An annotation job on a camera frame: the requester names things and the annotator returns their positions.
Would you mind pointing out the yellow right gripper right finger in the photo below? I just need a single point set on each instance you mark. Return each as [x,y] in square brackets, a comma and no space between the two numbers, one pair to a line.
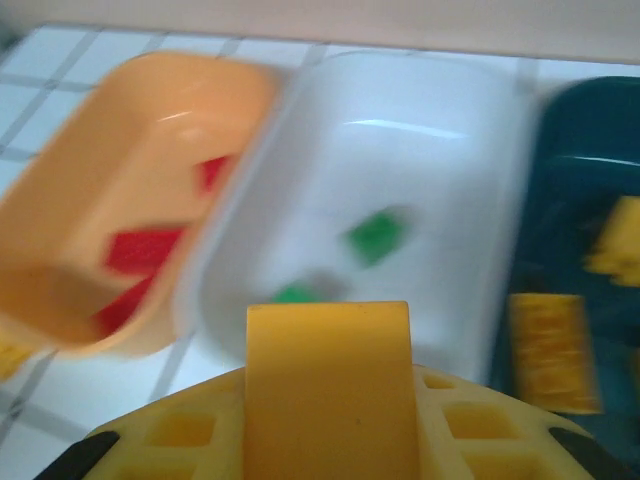
[480,435]

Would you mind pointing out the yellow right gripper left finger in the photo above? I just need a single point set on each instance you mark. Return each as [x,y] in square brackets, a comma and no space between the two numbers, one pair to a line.
[190,430]

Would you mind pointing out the yellow sloped lego block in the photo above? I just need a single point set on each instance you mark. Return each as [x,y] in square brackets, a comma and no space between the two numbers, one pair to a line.
[330,380]

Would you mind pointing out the green lego block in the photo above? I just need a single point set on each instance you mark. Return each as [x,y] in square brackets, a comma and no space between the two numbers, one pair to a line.
[295,294]
[377,237]

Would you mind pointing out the red lego block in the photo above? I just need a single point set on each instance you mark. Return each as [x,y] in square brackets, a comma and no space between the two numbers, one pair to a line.
[145,252]

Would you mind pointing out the white plastic container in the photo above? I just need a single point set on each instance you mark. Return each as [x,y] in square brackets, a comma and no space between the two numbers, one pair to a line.
[400,165]

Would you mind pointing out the orange plastic container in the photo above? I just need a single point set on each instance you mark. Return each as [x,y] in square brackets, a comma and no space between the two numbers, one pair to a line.
[125,150]

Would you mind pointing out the teal plastic container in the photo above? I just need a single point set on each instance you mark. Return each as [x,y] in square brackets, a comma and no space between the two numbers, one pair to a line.
[575,150]

